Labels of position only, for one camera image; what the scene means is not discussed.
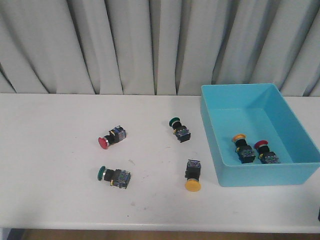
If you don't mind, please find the green push button left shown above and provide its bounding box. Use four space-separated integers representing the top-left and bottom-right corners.
97 165 131 189

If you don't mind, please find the light blue plastic box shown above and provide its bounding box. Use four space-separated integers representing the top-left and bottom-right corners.
200 83 320 187

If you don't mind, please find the yellow push button switch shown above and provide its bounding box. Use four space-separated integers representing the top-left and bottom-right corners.
184 159 201 192

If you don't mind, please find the grey pleated curtain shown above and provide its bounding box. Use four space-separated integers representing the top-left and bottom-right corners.
0 0 320 97

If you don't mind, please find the red push button switch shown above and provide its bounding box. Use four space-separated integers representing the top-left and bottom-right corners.
98 125 127 150

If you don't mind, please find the green push button switch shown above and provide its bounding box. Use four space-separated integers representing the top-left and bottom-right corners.
168 117 191 143

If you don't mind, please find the yellow mushroom push button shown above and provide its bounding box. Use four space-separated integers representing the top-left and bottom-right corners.
232 133 256 164

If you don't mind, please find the red mushroom push button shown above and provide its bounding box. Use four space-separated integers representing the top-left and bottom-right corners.
254 140 281 164

